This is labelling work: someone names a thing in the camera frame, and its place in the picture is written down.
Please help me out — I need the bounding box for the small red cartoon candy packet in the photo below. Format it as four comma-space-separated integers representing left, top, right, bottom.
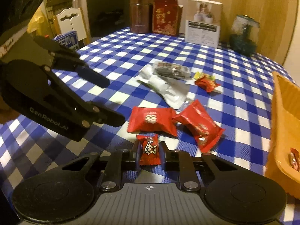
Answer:
136, 134, 161, 166

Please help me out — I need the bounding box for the red double-happiness snack packet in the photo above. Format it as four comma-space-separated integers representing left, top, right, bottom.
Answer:
127, 106, 177, 137

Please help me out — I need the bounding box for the red foil snack packet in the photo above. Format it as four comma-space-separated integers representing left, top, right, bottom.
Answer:
173, 100, 225, 153

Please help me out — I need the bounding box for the blue milk carton box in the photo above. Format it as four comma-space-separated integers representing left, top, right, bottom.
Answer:
53, 31, 79, 51

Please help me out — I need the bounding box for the white wooden chair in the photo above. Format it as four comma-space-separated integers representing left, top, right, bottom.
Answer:
53, 8, 91, 45

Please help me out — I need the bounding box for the yellow plastic bag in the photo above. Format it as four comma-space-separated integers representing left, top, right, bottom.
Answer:
27, 8, 53, 39

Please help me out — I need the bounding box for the dark wooden rack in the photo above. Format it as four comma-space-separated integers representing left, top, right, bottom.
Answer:
45, 0, 73, 18

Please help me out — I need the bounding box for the blue white checkered tablecloth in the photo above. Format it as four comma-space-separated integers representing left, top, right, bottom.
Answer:
1, 29, 299, 224

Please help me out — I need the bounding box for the white crumpled snack wrapper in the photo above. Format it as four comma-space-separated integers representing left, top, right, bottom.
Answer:
135, 64, 190, 110

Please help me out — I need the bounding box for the small red yellow candy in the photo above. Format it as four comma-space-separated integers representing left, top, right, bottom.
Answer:
193, 72, 220, 93

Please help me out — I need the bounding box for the clear packet dark snack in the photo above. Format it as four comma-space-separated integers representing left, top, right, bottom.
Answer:
152, 61, 191, 80

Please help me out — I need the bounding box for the brown cylindrical tin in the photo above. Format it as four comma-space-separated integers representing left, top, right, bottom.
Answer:
130, 0, 154, 34

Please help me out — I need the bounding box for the orange plastic tray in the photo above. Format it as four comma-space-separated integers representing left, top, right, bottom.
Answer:
265, 71, 299, 199

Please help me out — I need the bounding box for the red gold gift box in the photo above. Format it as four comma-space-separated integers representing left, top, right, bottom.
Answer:
152, 0, 183, 37

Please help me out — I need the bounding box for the red candy in tray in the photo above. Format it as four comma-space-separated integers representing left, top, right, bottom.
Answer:
288, 147, 299, 172

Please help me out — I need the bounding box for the white product box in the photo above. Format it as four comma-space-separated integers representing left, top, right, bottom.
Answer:
184, 0, 223, 48

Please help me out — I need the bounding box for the green glass jar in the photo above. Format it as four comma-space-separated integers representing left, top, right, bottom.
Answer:
229, 15, 260, 56

